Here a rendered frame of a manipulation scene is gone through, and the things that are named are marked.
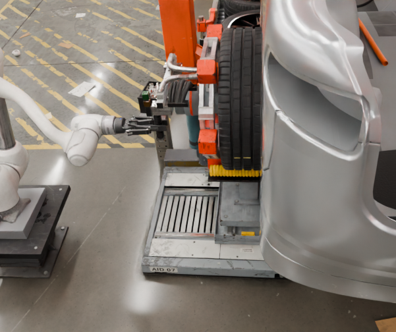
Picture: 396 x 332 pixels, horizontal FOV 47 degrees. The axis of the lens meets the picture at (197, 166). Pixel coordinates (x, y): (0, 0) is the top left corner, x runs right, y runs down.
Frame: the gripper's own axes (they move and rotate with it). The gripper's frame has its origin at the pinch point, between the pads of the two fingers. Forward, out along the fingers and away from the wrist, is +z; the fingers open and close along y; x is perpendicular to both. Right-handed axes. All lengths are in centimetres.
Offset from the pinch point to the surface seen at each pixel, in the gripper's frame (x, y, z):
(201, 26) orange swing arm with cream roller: -35, -181, -1
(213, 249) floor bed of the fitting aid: -75, 11, 21
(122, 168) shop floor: -83, -62, -48
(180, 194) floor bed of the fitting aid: -77, -32, -2
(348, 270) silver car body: 14, 87, 70
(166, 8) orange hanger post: 30, -60, -3
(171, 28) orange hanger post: 19, -60, -1
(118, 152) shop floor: -83, -80, -55
